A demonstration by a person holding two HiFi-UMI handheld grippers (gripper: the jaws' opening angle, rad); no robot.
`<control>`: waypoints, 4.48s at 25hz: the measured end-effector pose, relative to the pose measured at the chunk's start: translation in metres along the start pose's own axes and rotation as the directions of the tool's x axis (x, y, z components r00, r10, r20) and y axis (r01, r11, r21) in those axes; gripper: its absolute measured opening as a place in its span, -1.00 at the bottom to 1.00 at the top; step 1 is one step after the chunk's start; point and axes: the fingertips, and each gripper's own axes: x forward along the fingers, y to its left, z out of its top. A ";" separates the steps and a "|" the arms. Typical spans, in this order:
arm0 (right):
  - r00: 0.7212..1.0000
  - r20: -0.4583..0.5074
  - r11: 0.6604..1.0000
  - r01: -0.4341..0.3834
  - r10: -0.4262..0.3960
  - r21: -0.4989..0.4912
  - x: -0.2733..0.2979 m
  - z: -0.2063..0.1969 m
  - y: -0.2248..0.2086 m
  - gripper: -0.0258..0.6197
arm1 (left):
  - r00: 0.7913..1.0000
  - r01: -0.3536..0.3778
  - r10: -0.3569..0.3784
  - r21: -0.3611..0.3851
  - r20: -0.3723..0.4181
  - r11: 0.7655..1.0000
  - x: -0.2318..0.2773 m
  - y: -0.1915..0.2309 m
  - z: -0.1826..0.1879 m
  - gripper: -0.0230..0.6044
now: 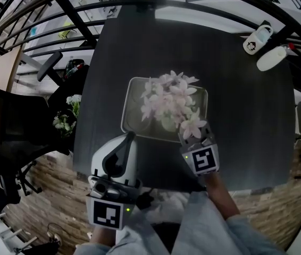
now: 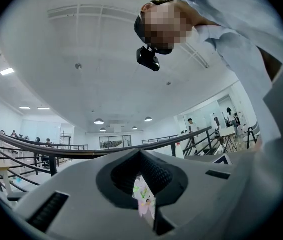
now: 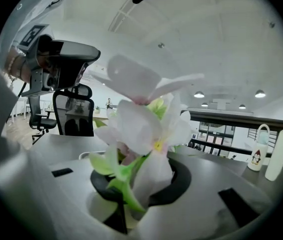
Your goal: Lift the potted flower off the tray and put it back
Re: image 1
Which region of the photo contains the pink potted flower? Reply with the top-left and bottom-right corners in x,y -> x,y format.
139,70 -> 208,141

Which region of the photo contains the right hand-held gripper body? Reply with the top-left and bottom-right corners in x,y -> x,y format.
178,120 -> 220,176

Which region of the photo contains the person's light blue clothing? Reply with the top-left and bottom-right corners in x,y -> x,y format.
73,190 -> 287,255

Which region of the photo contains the black office chair with armrest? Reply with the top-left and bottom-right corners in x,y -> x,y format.
37,51 -> 90,111

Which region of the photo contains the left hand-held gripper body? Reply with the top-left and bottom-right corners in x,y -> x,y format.
86,131 -> 143,231

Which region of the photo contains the silver metal tray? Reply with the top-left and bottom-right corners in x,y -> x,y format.
120,76 -> 209,144

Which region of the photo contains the person's right forearm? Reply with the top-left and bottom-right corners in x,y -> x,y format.
202,171 -> 241,222

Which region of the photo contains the white cylindrical bottle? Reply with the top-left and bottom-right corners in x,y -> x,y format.
256,46 -> 291,72

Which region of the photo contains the clear bottle with red cap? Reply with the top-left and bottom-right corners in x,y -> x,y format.
282,42 -> 297,56

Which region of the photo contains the white flower bouquet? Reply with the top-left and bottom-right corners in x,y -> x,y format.
52,94 -> 82,139

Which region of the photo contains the white printed mug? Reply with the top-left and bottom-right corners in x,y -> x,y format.
243,24 -> 274,55

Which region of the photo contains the black mesh office chair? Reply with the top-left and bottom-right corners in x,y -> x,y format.
0,87 -> 72,205

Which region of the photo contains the person's left forearm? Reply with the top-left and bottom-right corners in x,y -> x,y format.
90,225 -> 117,250

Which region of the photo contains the black metal railing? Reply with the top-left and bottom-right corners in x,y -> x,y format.
0,0 -> 301,97

